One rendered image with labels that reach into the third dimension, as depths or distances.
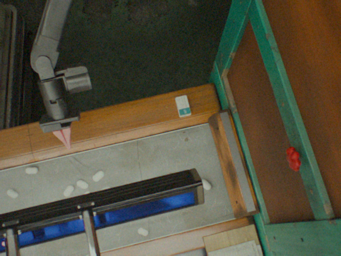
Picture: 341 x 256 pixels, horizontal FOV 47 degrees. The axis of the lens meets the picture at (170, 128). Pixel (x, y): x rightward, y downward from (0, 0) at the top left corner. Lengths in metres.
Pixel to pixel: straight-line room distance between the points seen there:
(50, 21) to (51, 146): 0.40
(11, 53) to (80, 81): 0.88
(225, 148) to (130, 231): 0.37
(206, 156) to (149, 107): 0.23
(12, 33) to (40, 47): 0.92
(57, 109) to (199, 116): 0.43
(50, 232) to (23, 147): 0.44
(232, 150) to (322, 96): 0.51
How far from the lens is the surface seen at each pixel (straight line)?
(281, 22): 0.71
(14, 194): 1.23
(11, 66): 1.84
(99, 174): 1.18
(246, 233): 1.16
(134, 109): 1.21
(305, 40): 0.64
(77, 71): 1.02
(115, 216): 0.84
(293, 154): 0.70
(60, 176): 1.22
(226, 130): 1.10
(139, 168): 1.19
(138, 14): 2.23
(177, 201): 0.83
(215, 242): 1.14
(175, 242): 1.15
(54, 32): 0.98
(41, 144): 1.23
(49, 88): 1.02
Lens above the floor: 1.91
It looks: 75 degrees down
